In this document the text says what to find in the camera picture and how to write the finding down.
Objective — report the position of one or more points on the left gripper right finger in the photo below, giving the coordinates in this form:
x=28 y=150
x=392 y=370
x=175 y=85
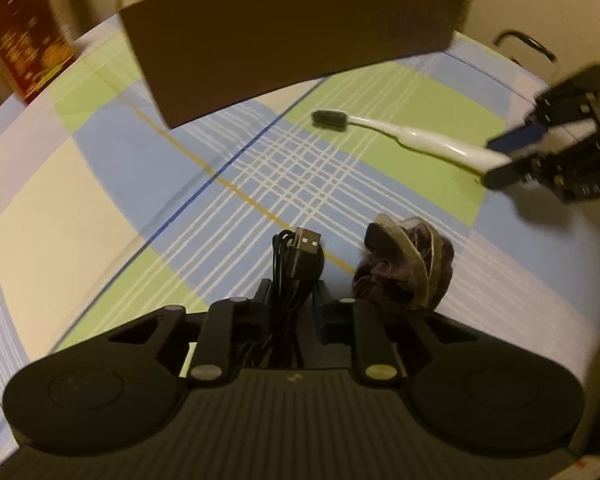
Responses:
x=355 y=324

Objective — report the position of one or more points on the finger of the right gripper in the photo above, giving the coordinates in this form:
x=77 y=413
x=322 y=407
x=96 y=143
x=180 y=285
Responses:
x=572 y=100
x=572 y=174

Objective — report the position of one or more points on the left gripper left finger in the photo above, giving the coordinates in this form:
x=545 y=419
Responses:
x=229 y=326

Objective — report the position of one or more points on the brown velvet scrunchie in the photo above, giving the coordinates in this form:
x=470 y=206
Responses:
x=406 y=265

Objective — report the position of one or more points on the white toothbrush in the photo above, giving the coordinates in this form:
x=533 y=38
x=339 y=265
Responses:
x=437 y=145

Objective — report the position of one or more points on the checkered tablecloth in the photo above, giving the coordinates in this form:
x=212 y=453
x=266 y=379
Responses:
x=107 y=214

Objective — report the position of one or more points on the brown cardboard box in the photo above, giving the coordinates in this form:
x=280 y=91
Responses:
x=200 y=56

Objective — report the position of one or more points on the red gift bag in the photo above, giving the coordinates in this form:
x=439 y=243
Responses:
x=33 y=50

